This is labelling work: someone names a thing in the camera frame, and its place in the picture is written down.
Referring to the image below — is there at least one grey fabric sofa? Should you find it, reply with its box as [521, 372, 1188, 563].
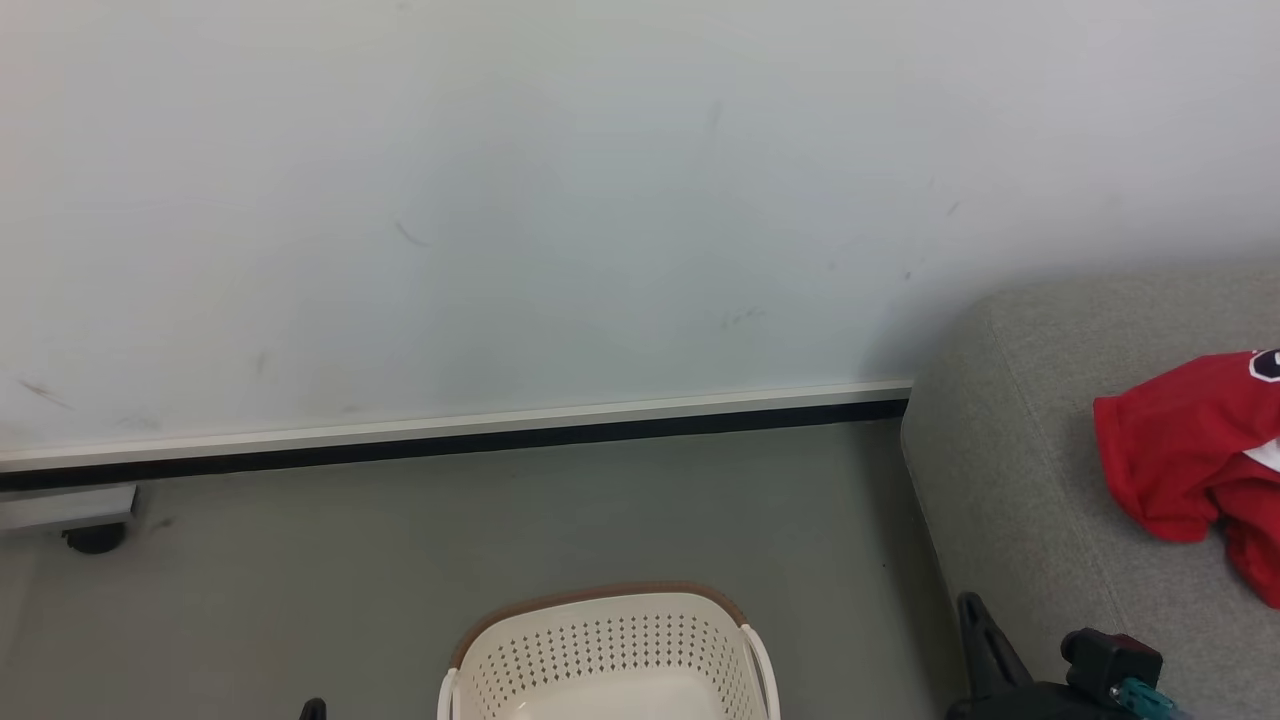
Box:
[900, 262, 1280, 720]

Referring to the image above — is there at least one white cart base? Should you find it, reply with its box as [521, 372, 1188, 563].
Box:
[0, 485, 138, 532]

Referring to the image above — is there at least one black caster wheel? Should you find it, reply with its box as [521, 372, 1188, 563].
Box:
[62, 522, 128, 556]

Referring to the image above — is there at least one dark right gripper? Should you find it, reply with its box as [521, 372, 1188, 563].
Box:
[944, 591, 1129, 720]

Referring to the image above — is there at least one black and white baseboard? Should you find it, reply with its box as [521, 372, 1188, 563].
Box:
[0, 380, 913, 493]

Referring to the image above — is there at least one cream perforated laundry basket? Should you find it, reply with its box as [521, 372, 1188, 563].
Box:
[437, 582, 781, 720]

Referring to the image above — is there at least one red shirt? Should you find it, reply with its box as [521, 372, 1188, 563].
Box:
[1093, 347, 1280, 609]

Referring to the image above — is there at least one teal cable connector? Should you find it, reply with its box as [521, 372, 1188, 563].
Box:
[1113, 677, 1183, 720]

